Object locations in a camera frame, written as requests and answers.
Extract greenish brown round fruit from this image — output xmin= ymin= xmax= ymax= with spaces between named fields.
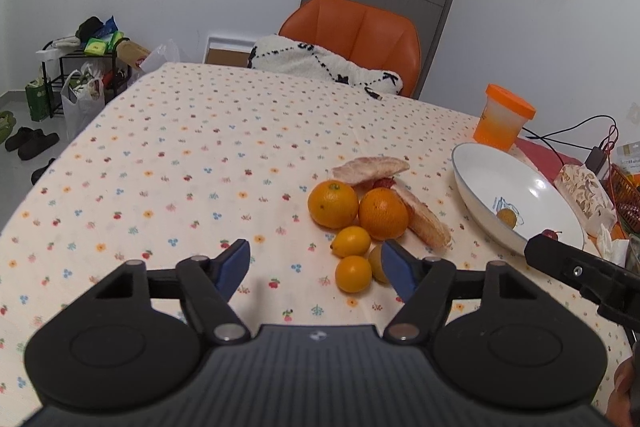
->
xmin=368 ymin=244 xmax=390 ymax=285

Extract small orange kumquat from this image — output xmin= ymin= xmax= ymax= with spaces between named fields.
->
xmin=334 ymin=256 xmax=372 ymax=294

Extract large orange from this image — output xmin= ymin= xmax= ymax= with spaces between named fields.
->
xmin=307 ymin=180 xmax=359 ymax=230
xmin=358 ymin=187 xmax=409 ymax=241

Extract small yellow kumquat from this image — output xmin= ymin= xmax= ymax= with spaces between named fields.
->
xmin=330 ymin=225 xmax=371 ymax=258

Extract small red fruit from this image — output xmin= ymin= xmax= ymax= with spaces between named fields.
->
xmin=372 ymin=178 xmax=396 ymax=188
xmin=541 ymin=229 xmax=559 ymax=241

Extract person's right hand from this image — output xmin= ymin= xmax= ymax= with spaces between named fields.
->
xmin=605 ymin=358 xmax=634 ymax=427

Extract crumpled white tissue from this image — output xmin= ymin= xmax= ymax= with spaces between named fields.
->
xmin=596 ymin=225 xmax=629 ymax=268

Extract small red fruit by plate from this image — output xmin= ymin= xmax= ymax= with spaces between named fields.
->
xmin=541 ymin=229 xmax=559 ymax=241

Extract small yellow fruit in plate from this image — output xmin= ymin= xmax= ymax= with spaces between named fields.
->
xmin=496 ymin=207 xmax=518 ymax=230

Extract floral tissue pack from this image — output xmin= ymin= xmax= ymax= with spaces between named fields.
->
xmin=553 ymin=165 xmax=617 ymax=237

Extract white plate blue rim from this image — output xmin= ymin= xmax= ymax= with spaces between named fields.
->
xmin=451 ymin=143 xmax=585 ymax=255

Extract floral cream tablecloth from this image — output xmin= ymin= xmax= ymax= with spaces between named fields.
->
xmin=1 ymin=64 xmax=639 ymax=426

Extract black power adapter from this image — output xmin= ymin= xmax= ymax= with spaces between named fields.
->
xmin=585 ymin=146 xmax=608 ymax=174

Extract yellow snack packet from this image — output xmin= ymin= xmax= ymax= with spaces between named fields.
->
xmin=615 ymin=141 xmax=640 ymax=176

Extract orange lidded plastic cup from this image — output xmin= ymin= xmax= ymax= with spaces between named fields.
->
xmin=473 ymin=83 xmax=536 ymax=152

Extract black shoe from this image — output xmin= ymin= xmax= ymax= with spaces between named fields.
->
xmin=30 ymin=157 xmax=55 ymax=185

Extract black metal shelf rack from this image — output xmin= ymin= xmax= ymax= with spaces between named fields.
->
xmin=37 ymin=37 xmax=134 ymax=118

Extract white plastic bag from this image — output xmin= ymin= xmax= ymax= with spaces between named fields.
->
xmin=61 ymin=61 xmax=105 ymax=142

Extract black slippers pair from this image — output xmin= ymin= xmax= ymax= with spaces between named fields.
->
xmin=4 ymin=127 xmax=60 ymax=161

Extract clear plastic bag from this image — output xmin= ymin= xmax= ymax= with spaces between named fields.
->
xmin=140 ymin=39 xmax=183 ymax=74

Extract white black fluffy cushion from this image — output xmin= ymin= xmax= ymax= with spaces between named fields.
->
xmin=247 ymin=35 xmax=404 ymax=95

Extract orange leather chair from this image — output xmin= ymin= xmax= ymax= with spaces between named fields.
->
xmin=279 ymin=0 xmax=422 ymax=98

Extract green shopping bag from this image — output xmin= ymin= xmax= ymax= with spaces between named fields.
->
xmin=25 ymin=77 xmax=54 ymax=122

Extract green packets on shelf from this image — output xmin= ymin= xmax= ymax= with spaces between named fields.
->
xmin=75 ymin=16 xmax=124 ymax=56

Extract red wire basket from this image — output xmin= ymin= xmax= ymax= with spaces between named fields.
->
xmin=604 ymin=165 xmax=640 ymax=233

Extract red wire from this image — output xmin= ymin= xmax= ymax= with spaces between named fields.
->
xmin=601 ymin=121 xmax=621 ymax=156

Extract black cable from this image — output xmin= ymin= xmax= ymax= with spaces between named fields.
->
xmin=520 ymin=114 xmax=620 ymax=154

